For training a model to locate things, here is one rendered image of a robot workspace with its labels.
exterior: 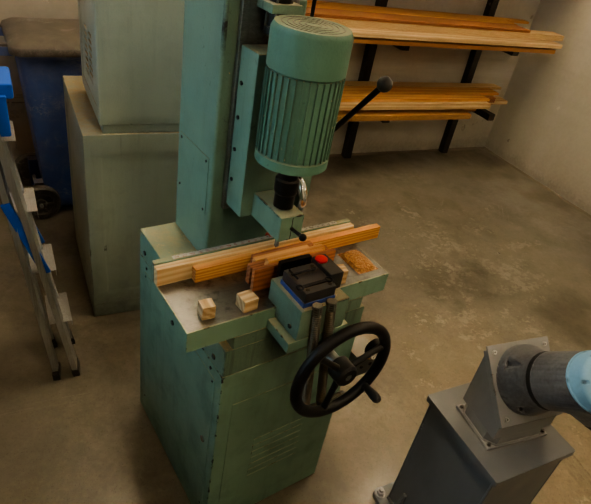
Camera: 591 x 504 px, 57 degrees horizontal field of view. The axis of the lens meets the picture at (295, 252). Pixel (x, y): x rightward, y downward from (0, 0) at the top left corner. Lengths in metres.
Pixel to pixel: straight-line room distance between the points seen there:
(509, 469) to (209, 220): 1.05
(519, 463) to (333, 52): 1.17
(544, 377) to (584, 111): 3.48
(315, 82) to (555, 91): 3.90
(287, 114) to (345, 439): 1.42
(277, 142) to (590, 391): 0.89
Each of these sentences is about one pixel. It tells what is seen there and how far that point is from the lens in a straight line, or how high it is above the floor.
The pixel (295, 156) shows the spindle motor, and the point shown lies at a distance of 1.21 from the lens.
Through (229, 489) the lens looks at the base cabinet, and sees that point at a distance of 1.84.
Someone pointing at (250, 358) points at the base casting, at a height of 0.75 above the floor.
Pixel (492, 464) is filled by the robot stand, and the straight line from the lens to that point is 1.65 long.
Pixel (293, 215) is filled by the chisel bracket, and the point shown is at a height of 1.07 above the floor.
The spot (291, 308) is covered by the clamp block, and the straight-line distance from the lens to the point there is 1.25.
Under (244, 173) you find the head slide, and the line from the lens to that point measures 1.37.
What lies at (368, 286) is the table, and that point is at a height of 0.87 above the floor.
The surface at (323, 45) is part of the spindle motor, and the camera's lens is 1.13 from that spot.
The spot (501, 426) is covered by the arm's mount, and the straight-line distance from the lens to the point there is 1.59.
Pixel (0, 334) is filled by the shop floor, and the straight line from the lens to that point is 2.60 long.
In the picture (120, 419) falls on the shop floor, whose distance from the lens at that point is 2.21.
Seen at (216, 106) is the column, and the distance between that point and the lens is 1.37.
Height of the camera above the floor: 1.74
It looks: 34 degrees down
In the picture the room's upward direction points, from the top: 11 degrees clockwise
